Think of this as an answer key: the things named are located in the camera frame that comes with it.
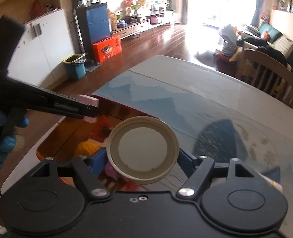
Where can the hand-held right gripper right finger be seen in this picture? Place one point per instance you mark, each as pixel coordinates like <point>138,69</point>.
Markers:
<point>186,164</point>

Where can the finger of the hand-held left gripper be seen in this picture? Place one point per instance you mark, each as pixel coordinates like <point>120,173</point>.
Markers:
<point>87,111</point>
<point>62,96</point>

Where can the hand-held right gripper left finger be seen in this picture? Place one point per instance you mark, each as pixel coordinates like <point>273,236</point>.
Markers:
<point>99,160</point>

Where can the pink eraser block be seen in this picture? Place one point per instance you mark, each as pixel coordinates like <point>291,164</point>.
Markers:
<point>87,98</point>

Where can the purple spiky ball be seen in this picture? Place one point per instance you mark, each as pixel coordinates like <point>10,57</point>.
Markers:
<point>110,171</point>

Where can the orange fuzzy ball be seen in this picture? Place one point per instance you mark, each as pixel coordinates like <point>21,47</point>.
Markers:
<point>87,148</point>

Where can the red packet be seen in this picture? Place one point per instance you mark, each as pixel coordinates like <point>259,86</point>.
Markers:
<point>103,129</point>

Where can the red tin box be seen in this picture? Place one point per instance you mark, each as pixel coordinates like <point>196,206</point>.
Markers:
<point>69,136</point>

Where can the beige jar lid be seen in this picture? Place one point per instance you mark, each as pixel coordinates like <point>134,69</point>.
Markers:
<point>142,146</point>

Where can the person's left hand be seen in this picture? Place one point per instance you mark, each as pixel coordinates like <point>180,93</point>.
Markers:
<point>8,143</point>

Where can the blue trash bin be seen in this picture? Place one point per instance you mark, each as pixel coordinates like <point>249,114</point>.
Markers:
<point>75,68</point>

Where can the grey floor mat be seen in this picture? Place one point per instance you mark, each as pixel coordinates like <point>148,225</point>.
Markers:
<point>93,67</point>

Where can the white cabinet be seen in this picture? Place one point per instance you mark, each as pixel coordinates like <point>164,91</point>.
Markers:
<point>49,52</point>

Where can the orange gift box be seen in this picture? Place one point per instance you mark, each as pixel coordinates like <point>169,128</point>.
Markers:
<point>108,49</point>

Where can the blue cabinet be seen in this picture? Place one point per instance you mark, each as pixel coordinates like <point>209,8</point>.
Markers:
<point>94,24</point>

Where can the wooden TV stand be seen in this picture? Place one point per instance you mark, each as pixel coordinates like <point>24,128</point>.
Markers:
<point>141,26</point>

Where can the grey bag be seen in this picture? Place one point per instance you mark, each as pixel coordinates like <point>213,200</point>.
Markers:
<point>228,39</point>

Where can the black clothing pile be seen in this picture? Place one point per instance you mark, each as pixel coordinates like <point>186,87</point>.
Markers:
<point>260,45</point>

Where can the grey curtain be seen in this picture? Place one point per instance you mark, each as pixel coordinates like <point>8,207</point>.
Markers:
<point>183,2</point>
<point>255,17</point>

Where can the red cushion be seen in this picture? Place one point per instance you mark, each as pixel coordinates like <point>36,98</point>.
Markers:
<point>266,35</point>

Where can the plaid blanket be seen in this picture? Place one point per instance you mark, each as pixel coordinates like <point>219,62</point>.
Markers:
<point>285,44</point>

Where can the teal sofa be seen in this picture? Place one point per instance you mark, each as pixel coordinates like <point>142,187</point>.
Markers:
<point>273,33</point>

